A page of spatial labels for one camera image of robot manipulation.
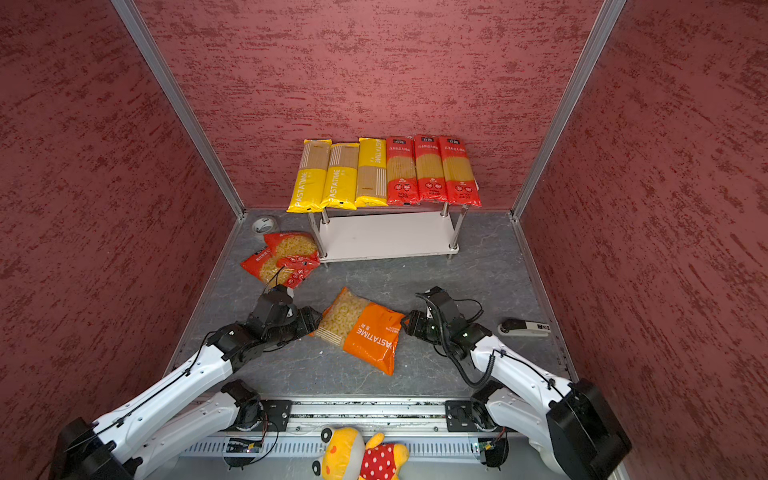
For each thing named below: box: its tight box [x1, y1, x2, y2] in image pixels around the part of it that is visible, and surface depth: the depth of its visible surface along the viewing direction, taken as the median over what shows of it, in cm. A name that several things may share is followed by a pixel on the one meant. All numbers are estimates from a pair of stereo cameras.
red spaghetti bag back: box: [414, 135, 450, 203], surface depth 83 cm
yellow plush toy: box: [312, 426, 410, 480], surface depth 65 cm
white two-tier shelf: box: [308, 203, 469, 267], surface depth 105 cm
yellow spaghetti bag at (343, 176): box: [320, 143, 360, 211], surface depth 80 cm
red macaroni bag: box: [240, 232, 321, 289], surface depth 100 cm
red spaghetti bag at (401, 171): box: [386, 136, 419, 206], surface depth 82 cm
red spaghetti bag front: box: [438, 135, 482, 208], surface depth 81 cm
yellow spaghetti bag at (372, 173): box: [355, 137, 389, 208], surface depth 81 cm
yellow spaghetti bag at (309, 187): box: [287, 139, 332, 214], surface depth 79 cm
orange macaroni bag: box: [309, 287, 406, 376], surface depth 86 cm
